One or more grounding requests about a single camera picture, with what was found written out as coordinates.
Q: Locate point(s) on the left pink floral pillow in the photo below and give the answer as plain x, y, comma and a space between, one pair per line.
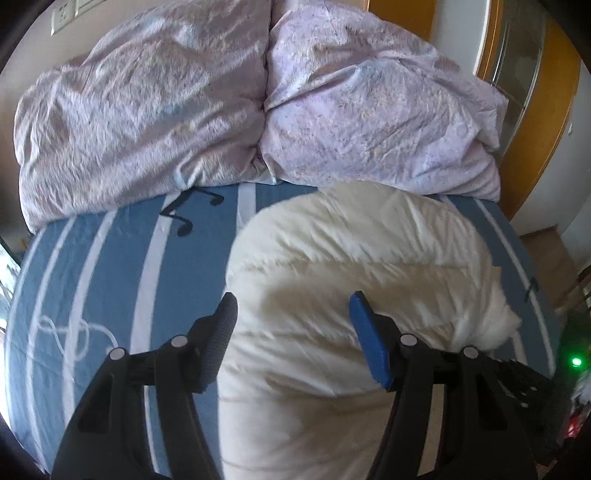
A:
138, 106

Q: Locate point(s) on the white wall socket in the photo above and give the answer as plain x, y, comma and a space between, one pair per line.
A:
63, 18

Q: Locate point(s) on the lilac crumpled duvet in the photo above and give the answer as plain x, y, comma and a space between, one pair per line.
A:
369, 106

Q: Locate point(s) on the window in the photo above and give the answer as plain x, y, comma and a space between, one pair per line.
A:
7, 281

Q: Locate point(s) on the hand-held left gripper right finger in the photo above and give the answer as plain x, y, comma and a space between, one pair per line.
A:
370, 333

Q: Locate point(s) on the cream puffer jacket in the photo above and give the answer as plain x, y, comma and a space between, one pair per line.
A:
351, 277

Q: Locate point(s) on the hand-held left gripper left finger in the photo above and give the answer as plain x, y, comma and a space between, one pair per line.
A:
221, 325

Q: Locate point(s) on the blue striped bed sheet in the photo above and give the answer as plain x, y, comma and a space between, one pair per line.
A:
115, 258

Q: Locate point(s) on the white wall switch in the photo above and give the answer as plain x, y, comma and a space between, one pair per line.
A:
87, 4

